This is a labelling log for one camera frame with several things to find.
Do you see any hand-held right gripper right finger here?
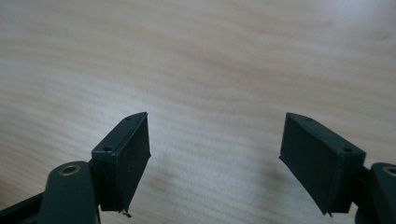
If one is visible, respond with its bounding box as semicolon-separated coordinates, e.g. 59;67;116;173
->
278;112;367;217

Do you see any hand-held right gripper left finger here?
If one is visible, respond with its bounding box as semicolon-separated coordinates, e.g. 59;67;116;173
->
90;111;152;217

